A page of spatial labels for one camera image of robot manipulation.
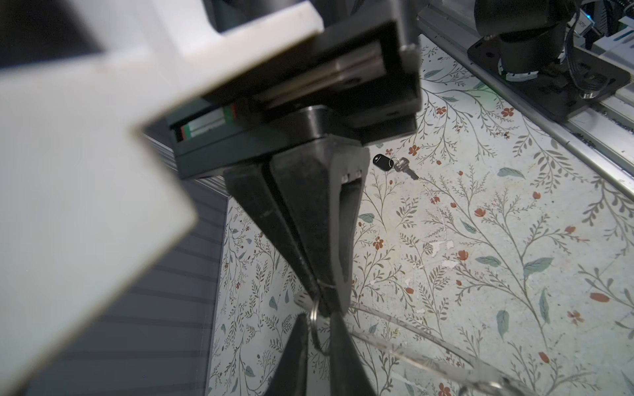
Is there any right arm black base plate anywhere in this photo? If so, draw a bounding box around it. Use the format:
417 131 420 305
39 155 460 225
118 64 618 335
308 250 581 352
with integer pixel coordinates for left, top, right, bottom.
467 39 632 122

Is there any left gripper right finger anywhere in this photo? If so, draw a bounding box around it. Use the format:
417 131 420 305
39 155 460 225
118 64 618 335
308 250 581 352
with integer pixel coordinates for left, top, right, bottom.
329 312 376 396

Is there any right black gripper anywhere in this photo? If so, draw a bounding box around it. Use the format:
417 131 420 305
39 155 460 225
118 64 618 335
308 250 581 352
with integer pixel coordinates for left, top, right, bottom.
170 1 422 314

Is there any metal perforated ring disc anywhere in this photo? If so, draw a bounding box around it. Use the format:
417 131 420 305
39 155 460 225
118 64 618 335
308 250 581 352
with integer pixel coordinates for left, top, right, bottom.
294 291 536 396

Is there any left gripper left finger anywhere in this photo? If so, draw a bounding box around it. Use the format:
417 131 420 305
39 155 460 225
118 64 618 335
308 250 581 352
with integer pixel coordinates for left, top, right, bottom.
264 313 309 396

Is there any small metal keyring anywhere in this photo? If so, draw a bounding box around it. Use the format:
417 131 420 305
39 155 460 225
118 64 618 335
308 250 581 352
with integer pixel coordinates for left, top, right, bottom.
308 300 330 356

